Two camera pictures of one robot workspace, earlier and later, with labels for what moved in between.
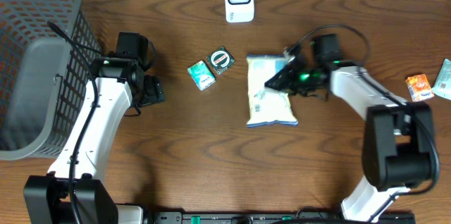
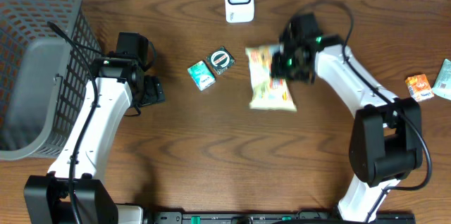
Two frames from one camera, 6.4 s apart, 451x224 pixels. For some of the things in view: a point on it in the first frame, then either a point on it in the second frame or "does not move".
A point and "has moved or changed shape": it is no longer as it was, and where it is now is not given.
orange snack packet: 418,87 does not move
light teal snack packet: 442,86 does not move
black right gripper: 283,83 -> 276,72
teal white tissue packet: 201,75 does not move
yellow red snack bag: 267,105 has moved or changed shape
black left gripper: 151,90 does not move
